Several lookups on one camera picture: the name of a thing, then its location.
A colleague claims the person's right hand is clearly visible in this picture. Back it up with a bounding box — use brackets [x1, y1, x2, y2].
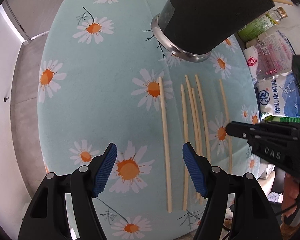
[281, 173, 300, 210]

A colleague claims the green sugar bag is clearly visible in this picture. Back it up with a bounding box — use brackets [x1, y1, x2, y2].
[263, 115, 300, 124]

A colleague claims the daisy print tablecloth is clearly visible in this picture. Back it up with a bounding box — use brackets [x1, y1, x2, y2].
[38, 0, 260, 239]

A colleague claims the clear red print bag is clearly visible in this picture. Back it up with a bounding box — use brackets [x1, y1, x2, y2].
[243, 30, 295, 83]

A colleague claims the green label oil bottle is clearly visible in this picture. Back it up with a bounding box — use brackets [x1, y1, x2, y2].
[237, 7, 288, 42]

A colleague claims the black cylindrical utensil holder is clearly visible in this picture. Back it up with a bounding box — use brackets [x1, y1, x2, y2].
[151, 0, 275, 62]

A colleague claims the grey door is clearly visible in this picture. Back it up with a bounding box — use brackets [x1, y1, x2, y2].
[2, 0, 63, 42]

